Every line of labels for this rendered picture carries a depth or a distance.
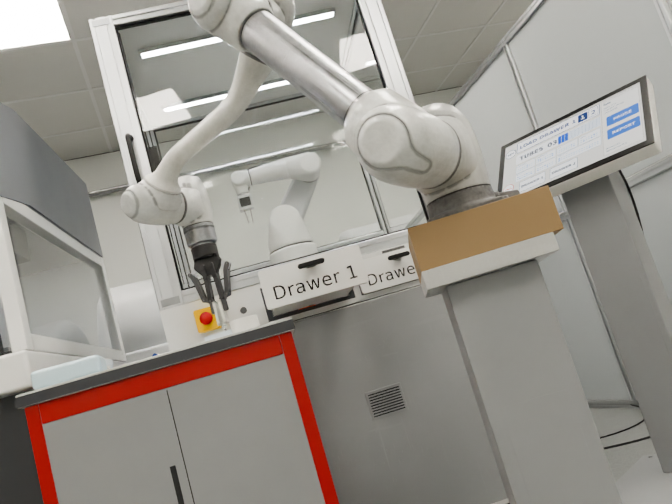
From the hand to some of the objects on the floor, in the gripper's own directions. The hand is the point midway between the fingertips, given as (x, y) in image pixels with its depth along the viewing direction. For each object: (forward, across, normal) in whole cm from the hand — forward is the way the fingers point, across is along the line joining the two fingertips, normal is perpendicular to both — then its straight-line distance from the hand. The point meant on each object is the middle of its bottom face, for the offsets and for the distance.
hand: (220, 312), depth 183 cm
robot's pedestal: (+86, -72, +28) cm, 115 cm away
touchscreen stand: (+86, -115, -33) cm, 148 cm away
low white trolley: (+86, +10, +12) cm, 88 cm away
